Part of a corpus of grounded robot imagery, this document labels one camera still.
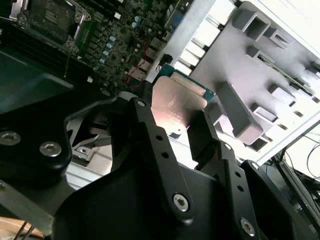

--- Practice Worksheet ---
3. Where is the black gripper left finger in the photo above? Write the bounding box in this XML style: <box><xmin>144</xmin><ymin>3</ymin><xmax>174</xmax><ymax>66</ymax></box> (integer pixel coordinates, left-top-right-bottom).
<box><xmin>0</xmin><ymin>81</ymin><xmax>197</xmax><ymax>221</ymax></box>

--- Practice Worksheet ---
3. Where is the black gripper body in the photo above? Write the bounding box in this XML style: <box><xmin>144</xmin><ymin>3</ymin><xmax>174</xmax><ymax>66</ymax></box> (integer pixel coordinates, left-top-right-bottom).
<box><xmin>51</xmin><ymin>162</ymin><xmax>242</xmax><ymax>240</ymax></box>

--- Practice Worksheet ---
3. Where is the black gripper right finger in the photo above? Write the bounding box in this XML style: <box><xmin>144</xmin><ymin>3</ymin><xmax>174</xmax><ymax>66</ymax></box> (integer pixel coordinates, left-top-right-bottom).
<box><xmin>187</xmin><ymin>109</ymin><xmax>320</xmax><ymax>240</ymax></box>

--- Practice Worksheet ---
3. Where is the silver CPU chip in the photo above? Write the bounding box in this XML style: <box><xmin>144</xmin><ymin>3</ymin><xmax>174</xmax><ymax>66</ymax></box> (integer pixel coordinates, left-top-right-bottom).
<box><xmin>151</xmin><ymin>63</ymin><xmax>217</xmax><ymax>134</ymax></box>

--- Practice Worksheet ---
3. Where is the metal socket cover frame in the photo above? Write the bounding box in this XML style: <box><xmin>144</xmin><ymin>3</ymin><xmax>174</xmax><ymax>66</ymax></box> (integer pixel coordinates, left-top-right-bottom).
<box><xmin>9</xmin><ymin>0</ymin><xmax>30</xmax><ymax>10</ymax></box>

